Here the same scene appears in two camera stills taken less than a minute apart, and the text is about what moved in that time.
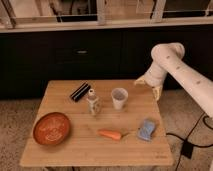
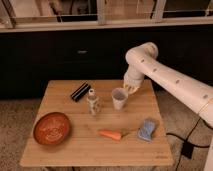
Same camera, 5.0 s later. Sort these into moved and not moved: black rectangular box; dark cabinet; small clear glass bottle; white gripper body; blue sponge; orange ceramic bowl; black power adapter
Moved: white gripper body
Not moved: black power adapter; black rectangular box; blue sponge; small clear glass bottle; dark cabinet; orange ceramic bowl
